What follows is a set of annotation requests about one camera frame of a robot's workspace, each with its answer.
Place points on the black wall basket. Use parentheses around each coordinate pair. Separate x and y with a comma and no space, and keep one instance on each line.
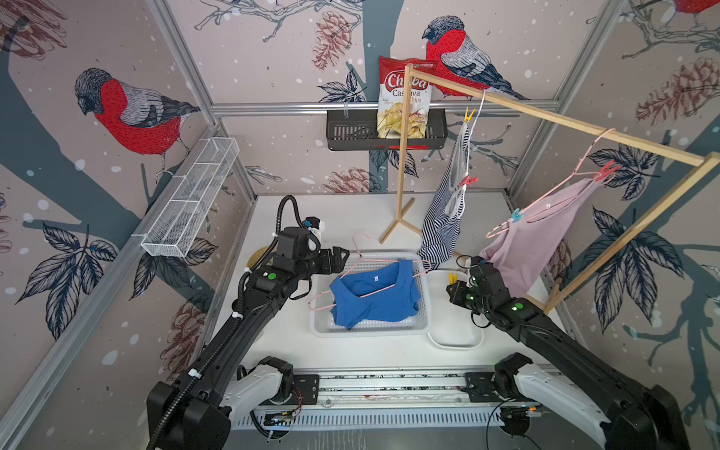
(357,131)

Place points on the pink hanger with blue top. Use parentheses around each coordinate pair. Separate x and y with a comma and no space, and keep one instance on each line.
(362,258)

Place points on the yellow bowl with buns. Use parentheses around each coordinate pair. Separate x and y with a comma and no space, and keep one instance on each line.
(259,259)

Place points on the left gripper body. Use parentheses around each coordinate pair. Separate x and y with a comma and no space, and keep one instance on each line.
(323,262)

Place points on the blue tank top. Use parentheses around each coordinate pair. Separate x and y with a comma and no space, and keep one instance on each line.
(392,306)

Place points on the white plastic tray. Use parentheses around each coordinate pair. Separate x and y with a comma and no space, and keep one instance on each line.
(451,327)

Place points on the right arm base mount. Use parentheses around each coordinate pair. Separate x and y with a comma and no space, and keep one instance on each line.
(491,387)

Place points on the cassava chips bag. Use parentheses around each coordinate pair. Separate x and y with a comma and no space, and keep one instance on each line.
(391,99)

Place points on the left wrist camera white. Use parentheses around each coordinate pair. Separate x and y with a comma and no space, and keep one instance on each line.
(315,225)

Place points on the yellow clothespin on striped top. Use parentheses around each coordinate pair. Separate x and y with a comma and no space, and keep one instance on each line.
(469,114)

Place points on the striped tank top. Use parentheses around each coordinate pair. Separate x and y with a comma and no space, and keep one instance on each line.
(440,233)

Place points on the red clothespin on striped top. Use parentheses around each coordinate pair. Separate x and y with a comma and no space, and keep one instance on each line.
(468,181)

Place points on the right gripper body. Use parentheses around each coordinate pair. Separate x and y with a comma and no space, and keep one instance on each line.
(464,296)

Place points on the pink tank top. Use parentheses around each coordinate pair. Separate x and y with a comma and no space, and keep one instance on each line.
(522,252)

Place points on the white hanger with striped top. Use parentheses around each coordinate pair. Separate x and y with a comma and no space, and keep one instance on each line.
(455,207)

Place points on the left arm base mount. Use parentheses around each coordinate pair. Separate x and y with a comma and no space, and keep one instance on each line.
(302,390)

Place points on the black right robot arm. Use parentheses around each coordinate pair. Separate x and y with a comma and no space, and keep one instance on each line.
(615,411)

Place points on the white wire mesh shelf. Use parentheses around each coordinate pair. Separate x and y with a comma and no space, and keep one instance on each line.
(181,219)

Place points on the wooden clothes rack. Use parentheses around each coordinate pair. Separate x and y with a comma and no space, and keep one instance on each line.
(702,166)

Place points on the red clothespin on pink top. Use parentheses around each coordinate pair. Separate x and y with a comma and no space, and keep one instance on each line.
(608,170)

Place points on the white perforated plastic basket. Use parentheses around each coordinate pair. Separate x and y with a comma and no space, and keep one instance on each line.
(322,323)

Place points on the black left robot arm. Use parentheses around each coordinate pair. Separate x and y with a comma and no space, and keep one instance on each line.
(198,409)

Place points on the teal clothespin on pink top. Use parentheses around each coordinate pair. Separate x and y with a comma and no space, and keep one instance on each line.
(516,216)

